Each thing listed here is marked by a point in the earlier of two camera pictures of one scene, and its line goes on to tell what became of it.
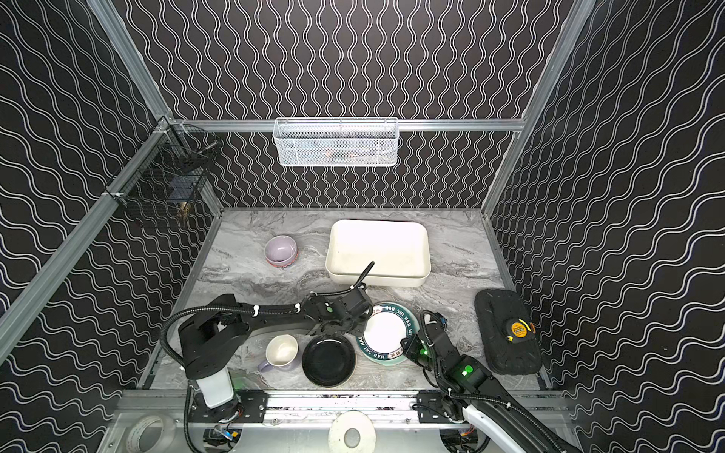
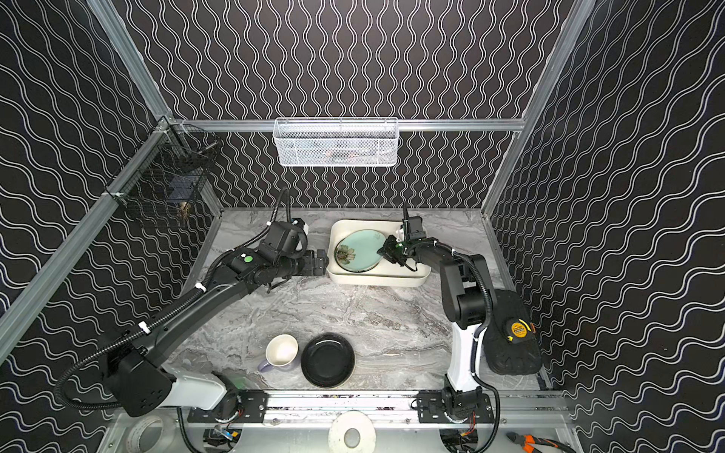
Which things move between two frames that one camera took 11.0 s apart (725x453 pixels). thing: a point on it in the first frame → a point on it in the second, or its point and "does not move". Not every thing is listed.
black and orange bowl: (328, 360) does not move
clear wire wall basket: (336, 142) does not move
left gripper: (345, 322) → (311, 263)
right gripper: (413, 345) → (394, 249)
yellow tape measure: (519, 330) does not move
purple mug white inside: (280, 351) does not move
